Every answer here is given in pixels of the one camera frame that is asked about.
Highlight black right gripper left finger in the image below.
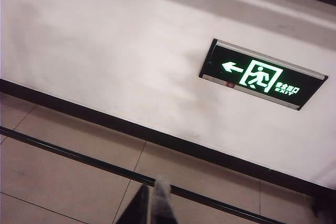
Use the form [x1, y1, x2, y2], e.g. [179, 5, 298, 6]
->
[115, 183, 151, 224]

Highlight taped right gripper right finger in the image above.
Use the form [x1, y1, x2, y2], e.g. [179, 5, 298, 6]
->
[153, 175, 179, 224]

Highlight black green exit sign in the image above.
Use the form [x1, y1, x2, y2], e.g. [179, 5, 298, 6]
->
[198, 38, 329, 112]

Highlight black wall baseboard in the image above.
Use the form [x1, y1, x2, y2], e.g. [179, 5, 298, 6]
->
[0, 78, 336, 218]

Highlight black floor rail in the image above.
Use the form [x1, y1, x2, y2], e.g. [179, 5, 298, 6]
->
[0, 125, 288, 224]

